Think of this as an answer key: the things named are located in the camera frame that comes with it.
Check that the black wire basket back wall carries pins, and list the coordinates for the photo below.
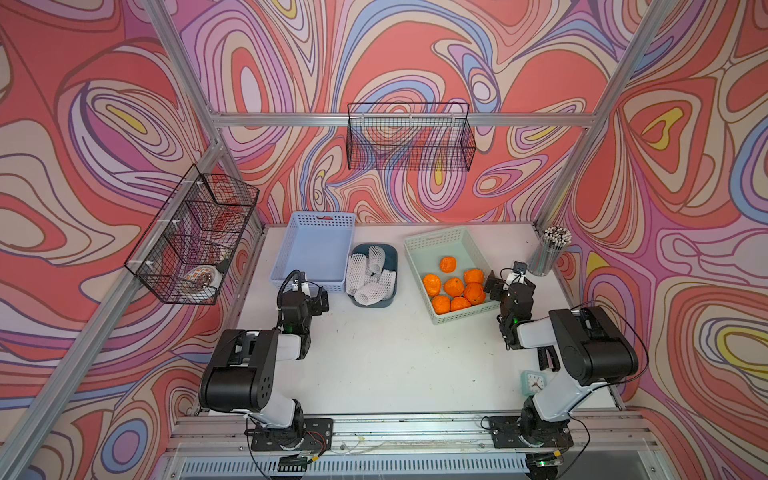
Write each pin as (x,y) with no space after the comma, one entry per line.
(412,136)

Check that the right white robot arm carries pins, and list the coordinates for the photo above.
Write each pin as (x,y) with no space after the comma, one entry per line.
(592,351)

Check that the metal cup of pencils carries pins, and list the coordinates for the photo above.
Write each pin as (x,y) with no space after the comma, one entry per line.
(552,243)

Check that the black stapler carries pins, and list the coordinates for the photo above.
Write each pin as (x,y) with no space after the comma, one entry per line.
(548,359)

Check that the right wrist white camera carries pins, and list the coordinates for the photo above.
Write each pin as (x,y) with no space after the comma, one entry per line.
(517,273)

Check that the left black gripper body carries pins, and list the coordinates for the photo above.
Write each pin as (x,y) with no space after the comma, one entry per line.
(311,310)

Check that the lavender perforated plastic basket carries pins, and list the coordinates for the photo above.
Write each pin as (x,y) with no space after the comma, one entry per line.
(319,244)

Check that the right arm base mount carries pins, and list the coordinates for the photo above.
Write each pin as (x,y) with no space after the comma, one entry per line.
(513,432)

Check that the black wire basket wall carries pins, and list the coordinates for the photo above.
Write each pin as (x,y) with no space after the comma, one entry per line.
(201,223)
(412,136)

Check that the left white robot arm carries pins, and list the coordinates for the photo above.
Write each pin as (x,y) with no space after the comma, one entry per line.
(240,377)

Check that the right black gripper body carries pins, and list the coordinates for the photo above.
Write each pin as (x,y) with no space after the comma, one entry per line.
(499,294)

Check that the small mint alarm clock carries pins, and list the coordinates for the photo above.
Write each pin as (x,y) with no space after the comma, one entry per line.
(532,382)

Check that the white foam net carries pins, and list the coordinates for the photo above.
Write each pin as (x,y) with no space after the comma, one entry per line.
(356,273)
(370,294)
(388,281)
(376,260)

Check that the tape roll in wire basket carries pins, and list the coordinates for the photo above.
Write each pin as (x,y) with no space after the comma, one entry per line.
(199,281)

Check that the black wire basket left wall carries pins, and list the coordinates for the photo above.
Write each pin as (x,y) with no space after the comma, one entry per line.
(201,223)

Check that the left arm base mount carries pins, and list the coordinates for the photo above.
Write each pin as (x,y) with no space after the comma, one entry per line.
(313,434)

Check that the dark teal plastic tray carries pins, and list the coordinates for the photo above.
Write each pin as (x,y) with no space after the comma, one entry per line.
(391,263)

